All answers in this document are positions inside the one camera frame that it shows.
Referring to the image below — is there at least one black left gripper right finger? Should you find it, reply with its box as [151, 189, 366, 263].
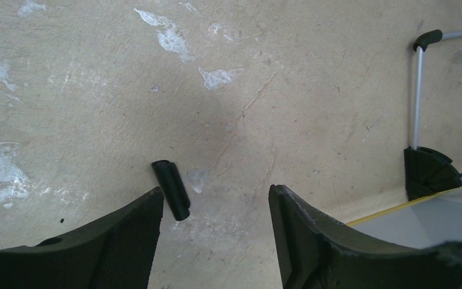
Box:
[268, 185, 462, 288]

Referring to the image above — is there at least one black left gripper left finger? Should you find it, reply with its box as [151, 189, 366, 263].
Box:
[0, 187, 164, 288]

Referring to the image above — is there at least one black marker cap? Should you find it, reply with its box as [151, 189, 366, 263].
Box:
[151, 160, 191, 221]

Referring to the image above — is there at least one yellow framed whiteboard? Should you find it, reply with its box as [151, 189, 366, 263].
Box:
[348, 187, 462, 249]

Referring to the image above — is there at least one black whiteboard stand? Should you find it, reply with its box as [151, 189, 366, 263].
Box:
[404, 30, 462, 201]

